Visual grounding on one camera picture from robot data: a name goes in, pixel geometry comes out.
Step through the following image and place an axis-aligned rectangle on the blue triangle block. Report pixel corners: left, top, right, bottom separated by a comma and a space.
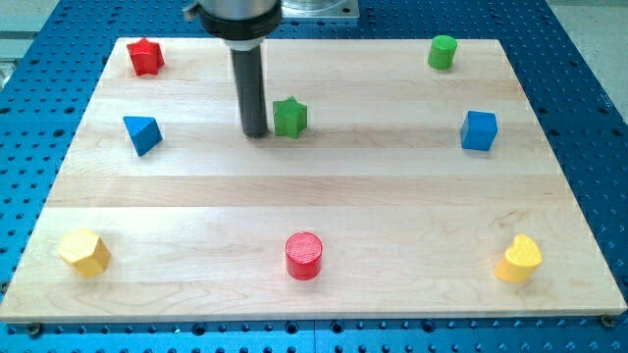
123, 116, 163, 157

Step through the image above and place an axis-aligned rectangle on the red star block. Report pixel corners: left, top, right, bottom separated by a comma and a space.
127, 37, 165, 76

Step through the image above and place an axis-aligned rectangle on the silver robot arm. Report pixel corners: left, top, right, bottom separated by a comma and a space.
183, 0, 282, 138

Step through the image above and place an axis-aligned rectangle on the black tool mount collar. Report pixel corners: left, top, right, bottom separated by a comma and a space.
198, 0, 282, 41

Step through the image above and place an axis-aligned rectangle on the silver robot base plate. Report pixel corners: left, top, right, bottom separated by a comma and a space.
281, 0, 360, 20

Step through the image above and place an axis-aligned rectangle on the right board clamp screw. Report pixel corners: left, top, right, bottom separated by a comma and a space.
600, 315, 615, 328

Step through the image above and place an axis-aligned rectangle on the light wooden board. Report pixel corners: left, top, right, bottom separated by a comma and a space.
1, 38, 626, 323

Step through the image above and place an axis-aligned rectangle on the left board clamp screw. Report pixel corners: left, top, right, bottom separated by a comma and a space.
26, 323, 43, 337

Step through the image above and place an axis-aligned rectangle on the green cylinder block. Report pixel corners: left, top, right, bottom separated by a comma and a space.
428, 34, 457, 71

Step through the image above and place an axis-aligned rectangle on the board clamp screw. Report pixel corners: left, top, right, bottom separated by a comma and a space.
26, 323, 43, 337
600, 315, 615, 328

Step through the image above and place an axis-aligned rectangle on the blue cube block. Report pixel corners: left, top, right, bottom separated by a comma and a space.
460, 111, 498, 151

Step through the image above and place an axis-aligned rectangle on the red cylinder block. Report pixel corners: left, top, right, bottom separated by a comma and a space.
285, 231, 323, 280

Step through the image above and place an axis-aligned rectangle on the green star block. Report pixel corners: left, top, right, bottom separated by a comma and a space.
273, 96, 308, 139

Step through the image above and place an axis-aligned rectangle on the yellow heart block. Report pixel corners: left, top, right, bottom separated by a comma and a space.
494, 233, 543, 282

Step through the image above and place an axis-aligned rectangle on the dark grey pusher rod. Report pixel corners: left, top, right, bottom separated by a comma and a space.
231, 46, 268, 138

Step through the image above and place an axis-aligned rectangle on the yellow hexagon block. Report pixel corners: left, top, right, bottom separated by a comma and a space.
57, 228, 111, 278

